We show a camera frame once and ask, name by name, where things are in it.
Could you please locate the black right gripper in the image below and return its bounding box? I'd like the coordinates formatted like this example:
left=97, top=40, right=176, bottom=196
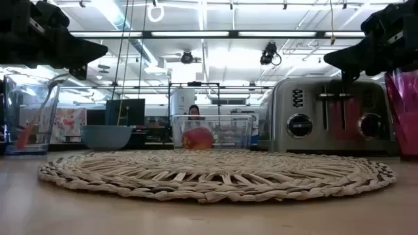
left=323, top=0, right=418, bottom=82

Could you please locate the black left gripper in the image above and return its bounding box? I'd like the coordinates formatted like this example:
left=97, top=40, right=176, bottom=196
left=0, top=0, right=108, bottom=80

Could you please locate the blue bowl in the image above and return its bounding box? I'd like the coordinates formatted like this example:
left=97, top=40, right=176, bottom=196
left=80, top=125, right=133, bottom=151

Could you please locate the orange plastic utensil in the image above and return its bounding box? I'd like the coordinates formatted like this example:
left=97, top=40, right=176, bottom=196
left=16, top=122, right=35, bottom=150

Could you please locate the round orange fruit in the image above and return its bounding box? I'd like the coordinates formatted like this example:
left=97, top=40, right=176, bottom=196
left=182, top=127, right=215, bottom=150

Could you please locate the black monitor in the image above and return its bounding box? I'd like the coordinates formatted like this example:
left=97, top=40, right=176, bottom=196
left=104, top=99, right=146, bottom=127

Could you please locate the colourful painting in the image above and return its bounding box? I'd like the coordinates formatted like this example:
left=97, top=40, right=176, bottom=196
left=51, top=108, right=86, bottom=144

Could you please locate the translucent red plastic cup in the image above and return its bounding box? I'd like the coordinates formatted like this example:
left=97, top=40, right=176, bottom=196
left=384, top=67, right=418, bottom=163

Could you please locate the stainless steel toaster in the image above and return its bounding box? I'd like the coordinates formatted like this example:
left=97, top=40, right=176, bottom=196
left=257, top=76, right=399, bottom=156

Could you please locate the clear glass pitcher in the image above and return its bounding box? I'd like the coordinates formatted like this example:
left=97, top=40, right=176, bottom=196
left=3, top=73, right=62, bottom=156

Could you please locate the black round ceiling fixture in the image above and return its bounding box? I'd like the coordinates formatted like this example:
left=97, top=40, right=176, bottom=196
left=180, top=50, right=194, bottom=65

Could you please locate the white cylindrical tank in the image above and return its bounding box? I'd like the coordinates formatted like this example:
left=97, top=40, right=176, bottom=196
left=170, top=87, right=196, bottom=116

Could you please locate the person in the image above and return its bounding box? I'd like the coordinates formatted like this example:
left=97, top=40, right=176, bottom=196
left=185, top=104, right=205, bottom=131

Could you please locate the clear plastic container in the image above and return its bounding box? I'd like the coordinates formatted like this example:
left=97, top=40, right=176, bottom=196
left=172, top=114, right=254, bottom=150

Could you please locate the round woven straw placemat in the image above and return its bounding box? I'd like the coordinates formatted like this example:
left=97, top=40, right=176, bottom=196
left=37, top=149, right=398, bottom=204

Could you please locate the black hanging cable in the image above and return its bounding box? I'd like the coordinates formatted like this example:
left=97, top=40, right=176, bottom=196
left=110, top=0, right=130, bottom=101
left=138, top=0, right=148, bottom=99

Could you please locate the yellow hanging cable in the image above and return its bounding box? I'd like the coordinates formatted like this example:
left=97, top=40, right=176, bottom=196
left=329, top=0, right=336, bottom=46

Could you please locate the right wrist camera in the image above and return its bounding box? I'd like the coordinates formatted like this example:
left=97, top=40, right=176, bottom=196
left=361, top=3, right=398, bottom=39

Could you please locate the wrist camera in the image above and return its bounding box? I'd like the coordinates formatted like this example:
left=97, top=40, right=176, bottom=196
left=34, top=0, right=71, bottom=29
left=361, top=3, right=398, bottom=39

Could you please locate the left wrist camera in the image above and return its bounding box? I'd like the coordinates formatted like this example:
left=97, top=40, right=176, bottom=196
left=34, top=0, right=71, bottom=29

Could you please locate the black overhead camera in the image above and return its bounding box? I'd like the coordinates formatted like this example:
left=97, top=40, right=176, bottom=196
left=259, top=41, right=282, bottom=66

